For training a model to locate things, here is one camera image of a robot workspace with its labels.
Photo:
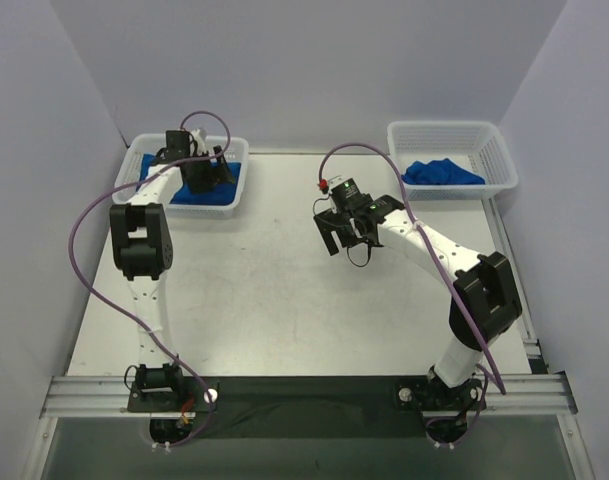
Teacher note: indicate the blue towels pile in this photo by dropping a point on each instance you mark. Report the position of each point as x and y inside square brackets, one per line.
[440, 172]

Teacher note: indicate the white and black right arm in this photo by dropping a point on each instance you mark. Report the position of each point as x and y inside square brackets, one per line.
[485, 301]

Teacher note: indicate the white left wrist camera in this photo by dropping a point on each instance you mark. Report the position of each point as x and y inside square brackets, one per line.
[198, 141]

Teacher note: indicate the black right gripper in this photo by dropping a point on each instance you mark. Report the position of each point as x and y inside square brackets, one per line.
[335, 228]

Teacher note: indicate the empty white plastic basket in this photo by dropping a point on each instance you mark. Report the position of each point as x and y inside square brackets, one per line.
[151, 143]

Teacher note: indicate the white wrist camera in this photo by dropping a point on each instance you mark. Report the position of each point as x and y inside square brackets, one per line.
[332, 185]
[198, 141]

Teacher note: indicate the white basket with towels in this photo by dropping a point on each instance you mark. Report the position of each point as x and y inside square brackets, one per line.
[475, 146]

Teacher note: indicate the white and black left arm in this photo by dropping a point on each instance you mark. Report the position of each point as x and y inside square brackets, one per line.
[143, 252]

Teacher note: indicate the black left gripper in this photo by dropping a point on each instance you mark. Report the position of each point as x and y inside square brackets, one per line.
[207, 175]

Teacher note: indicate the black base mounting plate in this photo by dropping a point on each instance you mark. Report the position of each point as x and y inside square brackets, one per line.
[323, 407]

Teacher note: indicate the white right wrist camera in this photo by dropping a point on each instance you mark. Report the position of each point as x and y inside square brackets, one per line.
[332, 185]

